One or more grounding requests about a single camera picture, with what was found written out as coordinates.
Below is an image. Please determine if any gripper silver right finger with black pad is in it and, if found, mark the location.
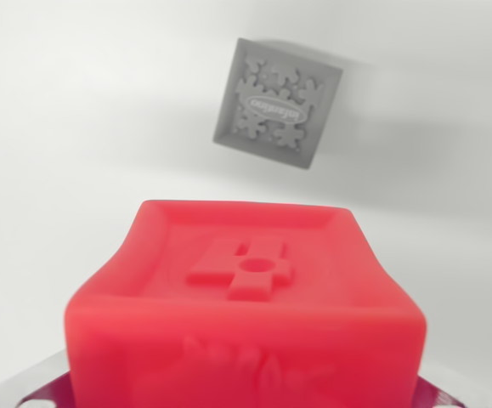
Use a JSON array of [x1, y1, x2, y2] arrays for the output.
[[415, 368, 470, 408]]

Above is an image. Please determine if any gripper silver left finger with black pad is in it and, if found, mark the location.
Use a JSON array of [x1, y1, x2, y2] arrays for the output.
[[14, 348, 73, 408]]

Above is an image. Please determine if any grey soft embossed cube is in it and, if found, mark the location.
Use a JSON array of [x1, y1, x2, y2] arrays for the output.
[[211, 37, 343, 172]]

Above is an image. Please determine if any red soft embossed cube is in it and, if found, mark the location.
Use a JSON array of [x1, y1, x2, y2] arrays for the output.
[[64, 199, 427, 408]]

